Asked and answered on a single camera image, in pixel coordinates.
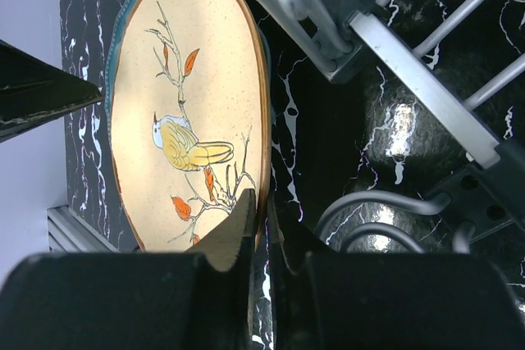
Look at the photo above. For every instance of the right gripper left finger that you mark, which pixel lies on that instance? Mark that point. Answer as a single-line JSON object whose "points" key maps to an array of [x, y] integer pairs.
{"points": [[138, 300]]}

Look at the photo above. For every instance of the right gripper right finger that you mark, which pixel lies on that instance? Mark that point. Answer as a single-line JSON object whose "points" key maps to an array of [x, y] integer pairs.
{"points": [[322, 299]]}

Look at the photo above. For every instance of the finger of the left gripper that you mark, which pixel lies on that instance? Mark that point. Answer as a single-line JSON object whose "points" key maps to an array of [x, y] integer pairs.
{"points": [[34, 92]]}

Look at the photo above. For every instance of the beige plate bird print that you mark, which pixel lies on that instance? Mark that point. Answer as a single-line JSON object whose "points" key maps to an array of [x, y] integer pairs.
{"points": [[190, 122]]}

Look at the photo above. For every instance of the teal scalloped plate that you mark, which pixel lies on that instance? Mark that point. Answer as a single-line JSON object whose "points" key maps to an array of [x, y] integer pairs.
{"points": [[122, 18]]}

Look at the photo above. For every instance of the aluminium rail frame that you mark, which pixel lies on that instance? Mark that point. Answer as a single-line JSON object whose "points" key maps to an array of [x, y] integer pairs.
{"points": [[67, 232]]}

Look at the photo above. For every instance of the grey wire dish rack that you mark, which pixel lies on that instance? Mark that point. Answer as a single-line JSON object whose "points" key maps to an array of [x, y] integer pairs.
{"points": [[483, 197]]}

